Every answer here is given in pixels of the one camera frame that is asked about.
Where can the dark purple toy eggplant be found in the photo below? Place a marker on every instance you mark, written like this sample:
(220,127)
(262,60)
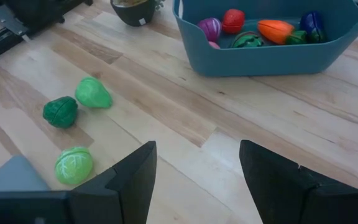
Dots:
(312,25)

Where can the teal plastic bin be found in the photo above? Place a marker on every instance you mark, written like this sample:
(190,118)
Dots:
(259,62)

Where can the purple toy onion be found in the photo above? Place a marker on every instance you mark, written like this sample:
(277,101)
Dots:
(210,28)

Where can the red toy strawberry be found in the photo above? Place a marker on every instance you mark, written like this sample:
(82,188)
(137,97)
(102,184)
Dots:
(233,21)

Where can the grey folded cloth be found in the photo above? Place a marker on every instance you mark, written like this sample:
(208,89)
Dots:
(11,177)

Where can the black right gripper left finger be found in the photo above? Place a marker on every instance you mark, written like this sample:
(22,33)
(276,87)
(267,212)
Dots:
(126,199)

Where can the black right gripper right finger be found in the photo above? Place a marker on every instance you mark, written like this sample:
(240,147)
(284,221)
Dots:
(284,199)

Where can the dark green toy broccoli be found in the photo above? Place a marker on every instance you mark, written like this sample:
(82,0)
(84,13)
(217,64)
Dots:
(60,112)

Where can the light green toy cabbage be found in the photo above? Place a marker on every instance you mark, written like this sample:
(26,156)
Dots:
(73,166)

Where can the striped green toy watermelon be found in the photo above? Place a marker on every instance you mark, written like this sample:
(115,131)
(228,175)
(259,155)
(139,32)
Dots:
(247,41)

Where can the potted succulent plant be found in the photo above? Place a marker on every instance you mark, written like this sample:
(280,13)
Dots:
(134,15)

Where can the orange toy carrot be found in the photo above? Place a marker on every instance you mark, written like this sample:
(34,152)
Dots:
(275,31)

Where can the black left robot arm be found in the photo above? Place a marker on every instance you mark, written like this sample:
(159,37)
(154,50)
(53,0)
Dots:
(42,12)

